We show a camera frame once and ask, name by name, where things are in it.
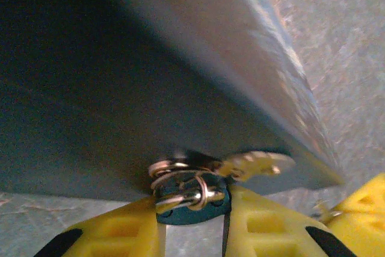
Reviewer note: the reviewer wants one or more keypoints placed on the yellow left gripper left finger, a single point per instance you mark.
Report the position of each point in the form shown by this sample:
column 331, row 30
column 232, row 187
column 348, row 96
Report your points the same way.
column 120, row 230

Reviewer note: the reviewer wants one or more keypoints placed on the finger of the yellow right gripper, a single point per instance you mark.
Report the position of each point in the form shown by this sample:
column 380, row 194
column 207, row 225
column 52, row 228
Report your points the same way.
column 367, row 215

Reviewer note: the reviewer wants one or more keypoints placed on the key with dark blue head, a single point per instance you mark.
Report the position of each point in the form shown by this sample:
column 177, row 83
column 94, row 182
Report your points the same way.
column 180, row 216

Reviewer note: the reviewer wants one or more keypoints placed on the starry night print box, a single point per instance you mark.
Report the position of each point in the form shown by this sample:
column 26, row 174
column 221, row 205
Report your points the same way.
column 120, row 73

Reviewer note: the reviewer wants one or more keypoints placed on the brass key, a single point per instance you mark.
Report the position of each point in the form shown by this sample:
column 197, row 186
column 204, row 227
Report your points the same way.
column 264, row 162

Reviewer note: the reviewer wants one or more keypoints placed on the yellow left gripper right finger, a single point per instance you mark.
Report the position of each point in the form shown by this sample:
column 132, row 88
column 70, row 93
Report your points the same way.
column 270, row 233

